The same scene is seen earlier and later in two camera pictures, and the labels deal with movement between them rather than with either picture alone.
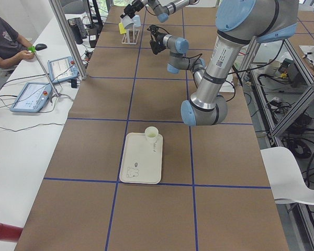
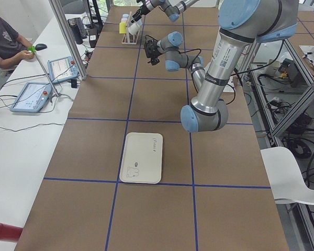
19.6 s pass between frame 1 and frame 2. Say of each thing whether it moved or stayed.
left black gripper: moved
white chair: stayed
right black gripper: moved
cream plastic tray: stayed
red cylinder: stayed
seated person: stayed
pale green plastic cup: moved
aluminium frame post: stayed
